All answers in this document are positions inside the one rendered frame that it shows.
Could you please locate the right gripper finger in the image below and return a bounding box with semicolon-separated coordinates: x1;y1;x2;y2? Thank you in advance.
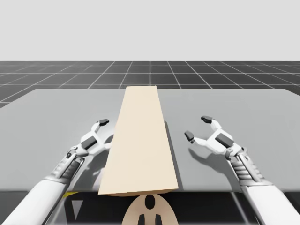
200;115;223;135
184;130;208;147

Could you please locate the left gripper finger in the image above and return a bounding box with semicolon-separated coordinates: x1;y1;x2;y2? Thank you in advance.
90;119;110;135
102;134;115;149

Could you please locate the tall board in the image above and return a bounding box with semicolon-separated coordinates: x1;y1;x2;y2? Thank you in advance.
97;85;180;197

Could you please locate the tan robot part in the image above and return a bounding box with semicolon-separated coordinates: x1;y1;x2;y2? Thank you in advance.
121;194;179;225

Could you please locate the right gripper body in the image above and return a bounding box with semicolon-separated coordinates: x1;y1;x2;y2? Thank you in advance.
206;129;243;154

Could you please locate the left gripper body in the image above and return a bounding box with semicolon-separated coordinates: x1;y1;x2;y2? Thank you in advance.
74;131;105;158

